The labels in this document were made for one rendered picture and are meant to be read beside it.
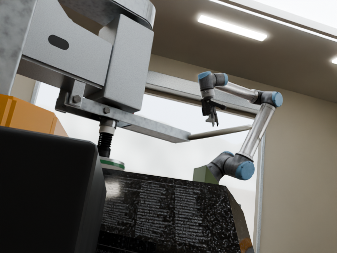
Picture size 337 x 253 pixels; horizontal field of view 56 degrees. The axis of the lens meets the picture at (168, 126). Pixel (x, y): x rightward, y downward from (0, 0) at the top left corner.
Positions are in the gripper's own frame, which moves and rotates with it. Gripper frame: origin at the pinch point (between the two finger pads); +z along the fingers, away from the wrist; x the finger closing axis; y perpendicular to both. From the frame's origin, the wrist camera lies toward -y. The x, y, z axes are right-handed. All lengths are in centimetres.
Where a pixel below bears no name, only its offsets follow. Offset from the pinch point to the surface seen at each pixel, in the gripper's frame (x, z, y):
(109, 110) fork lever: 84, -15, 28
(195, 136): 46.1, 3.5, 2.4
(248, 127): 29.5, 3.3, -23.3
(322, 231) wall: -562, 264, -78
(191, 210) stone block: 103, 27, -8
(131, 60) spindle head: 75, -36, 18
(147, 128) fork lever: 67, -4, 19
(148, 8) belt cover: 61, -63, 11
